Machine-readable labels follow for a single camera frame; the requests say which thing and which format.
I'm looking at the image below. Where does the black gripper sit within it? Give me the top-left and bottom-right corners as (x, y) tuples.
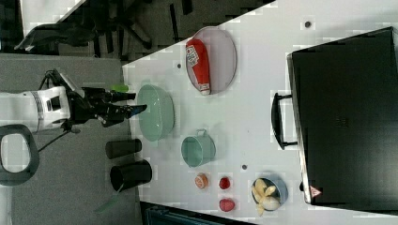
(64, 87), (147, 128)

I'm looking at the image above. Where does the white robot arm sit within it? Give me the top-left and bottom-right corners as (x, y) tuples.
(1, 86), (146, 187)

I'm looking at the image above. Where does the green plastic cup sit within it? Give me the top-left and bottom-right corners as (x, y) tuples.
(111, 84), (130, 93)

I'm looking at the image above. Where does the green plastic colander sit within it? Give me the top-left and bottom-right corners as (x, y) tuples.
(137, 84), (175, 142)

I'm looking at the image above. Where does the small black cylinder cup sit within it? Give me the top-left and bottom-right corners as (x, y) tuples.
(105, 139), (142, 159)

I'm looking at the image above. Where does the large black cylinder cup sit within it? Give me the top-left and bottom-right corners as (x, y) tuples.
(110, 159), (152, 191)

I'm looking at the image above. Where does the black office chair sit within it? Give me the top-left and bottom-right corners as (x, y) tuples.
(14, 0), (152, 51)

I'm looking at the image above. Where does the green metal mug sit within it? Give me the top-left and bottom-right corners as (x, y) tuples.
(181, 128), (216, 168)

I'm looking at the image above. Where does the red ketchup bottle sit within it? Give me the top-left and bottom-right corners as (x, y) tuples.
(186, 38), (211, 96)

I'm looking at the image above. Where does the toy orange half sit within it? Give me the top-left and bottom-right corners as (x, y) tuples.
(194, 173), (208, 189)

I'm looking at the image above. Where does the grey oval plate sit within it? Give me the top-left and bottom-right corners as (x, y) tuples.
(186, 26), (237, 95)

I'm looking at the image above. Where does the small red toy strawberry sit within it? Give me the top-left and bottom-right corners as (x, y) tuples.
(219, 177), (231, 189)

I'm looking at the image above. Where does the large red toy strawberry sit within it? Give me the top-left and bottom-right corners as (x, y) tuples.
(219, 199), (236, 212)

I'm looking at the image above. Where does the toy peeled banana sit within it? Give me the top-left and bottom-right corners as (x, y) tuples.
(252, 178), (281, 217)

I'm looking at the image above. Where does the blue bowl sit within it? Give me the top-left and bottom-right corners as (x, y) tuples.
(260, 178), (288, 209)

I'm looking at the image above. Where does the blue metal frame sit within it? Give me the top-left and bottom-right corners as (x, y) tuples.
(140, 201), (253, 225)

